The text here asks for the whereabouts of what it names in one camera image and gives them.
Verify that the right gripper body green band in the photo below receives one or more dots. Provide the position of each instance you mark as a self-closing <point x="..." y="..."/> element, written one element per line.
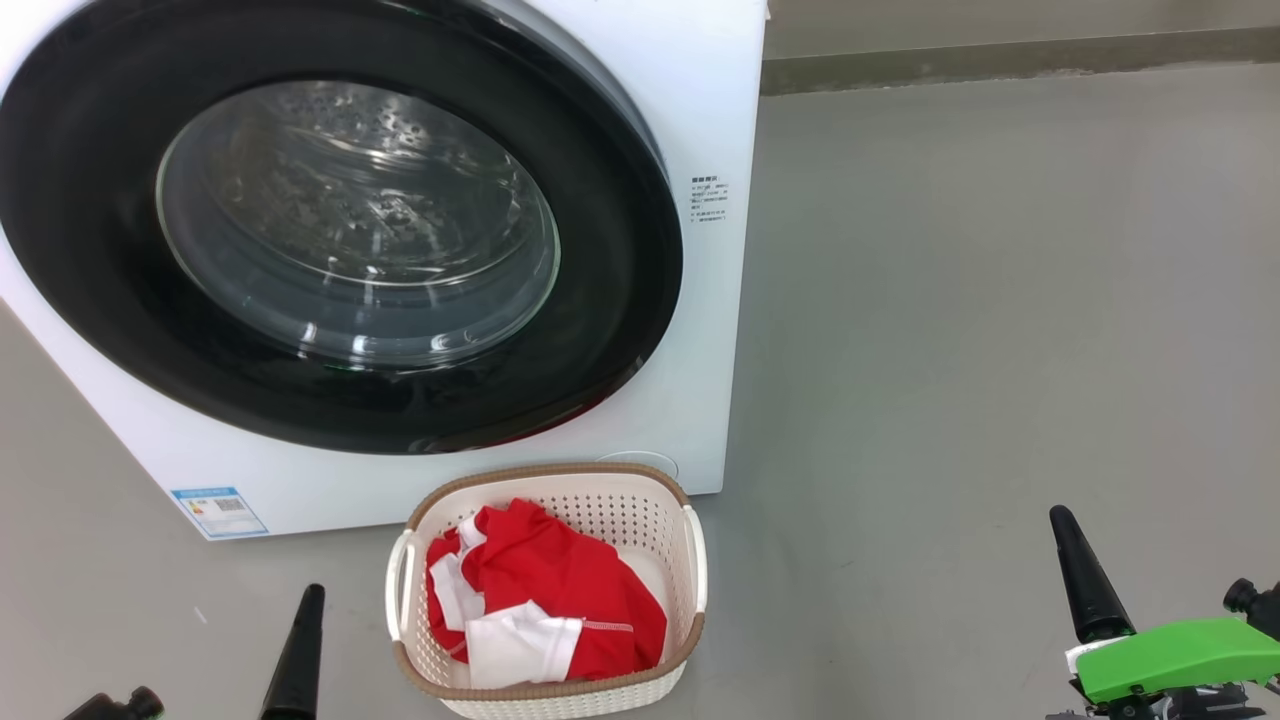
<point x="1180" y="655"/>

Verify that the black round glass washer door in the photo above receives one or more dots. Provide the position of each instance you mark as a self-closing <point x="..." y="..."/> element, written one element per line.
<point x="100" y="260"/>

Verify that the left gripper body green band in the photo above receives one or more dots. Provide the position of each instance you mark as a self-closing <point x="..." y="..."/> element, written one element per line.
<point x="130" y="708"/>

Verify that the cream basket with brown rim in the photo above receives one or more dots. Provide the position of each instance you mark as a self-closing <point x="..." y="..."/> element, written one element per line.
<point x="620" y="520"/>

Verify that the blue energy label sticker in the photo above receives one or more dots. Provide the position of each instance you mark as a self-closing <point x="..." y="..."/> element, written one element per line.
<point x="218" y="512"/>

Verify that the round white filter cover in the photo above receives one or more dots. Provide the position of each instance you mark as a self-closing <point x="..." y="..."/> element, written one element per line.
<point x="640" y="460"/>

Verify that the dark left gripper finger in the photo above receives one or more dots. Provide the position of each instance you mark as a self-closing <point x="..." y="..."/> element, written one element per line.
<point x="295" y="680"/>

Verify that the red and white garment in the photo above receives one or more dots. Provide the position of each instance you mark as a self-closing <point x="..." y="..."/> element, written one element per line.
<point x="560" y="580"/>

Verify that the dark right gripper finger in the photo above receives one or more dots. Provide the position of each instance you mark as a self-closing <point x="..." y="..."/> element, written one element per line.
<point x="1090" y="590"/>

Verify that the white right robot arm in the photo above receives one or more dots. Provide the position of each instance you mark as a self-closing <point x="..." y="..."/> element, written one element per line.
<point x="1190" y="705"/>

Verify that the grey wall skirting board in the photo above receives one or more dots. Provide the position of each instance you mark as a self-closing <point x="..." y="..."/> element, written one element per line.
<point x="1000" y="62"/>

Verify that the white front-load washing machine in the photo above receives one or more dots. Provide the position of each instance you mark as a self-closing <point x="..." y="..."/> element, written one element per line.
<point x="690" y="330"/>

